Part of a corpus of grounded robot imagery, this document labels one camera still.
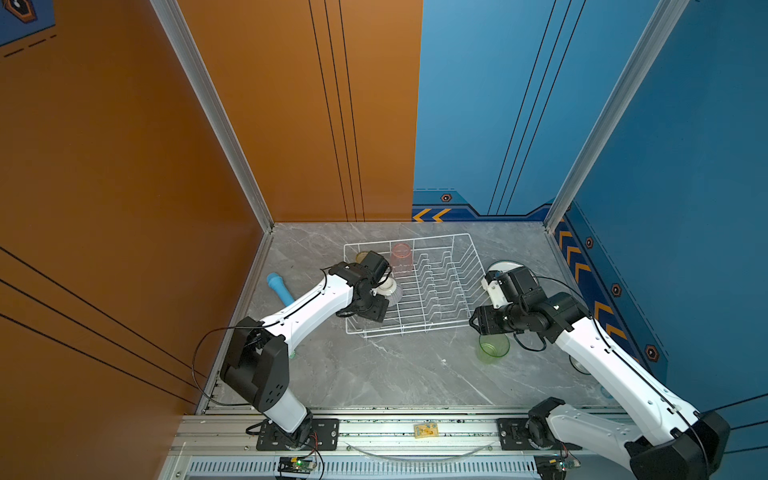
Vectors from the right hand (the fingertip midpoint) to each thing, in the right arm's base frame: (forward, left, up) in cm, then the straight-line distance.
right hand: (478, 320), depth 76 cm
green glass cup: (-1, -7, -15) cm, 17 cm away
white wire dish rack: (+23, +6, -14) cm, 28 cm away
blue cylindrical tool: (+20, +61, -12) cm, 65 cm away
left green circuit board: (-29, +46, -17) cm, 57 cm away
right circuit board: (-29, -15, -17) cm, 37 cm away
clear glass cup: (+15, +23, -9) cm, 29 cm away
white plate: (+29, -17, -14) cm, 36 cm away
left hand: (+7, +29, -5) cm, 30 cm away
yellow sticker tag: (-22, +14, -16) cm, 30 cm away
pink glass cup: (+25, +19, -5) cm, 32 cm away
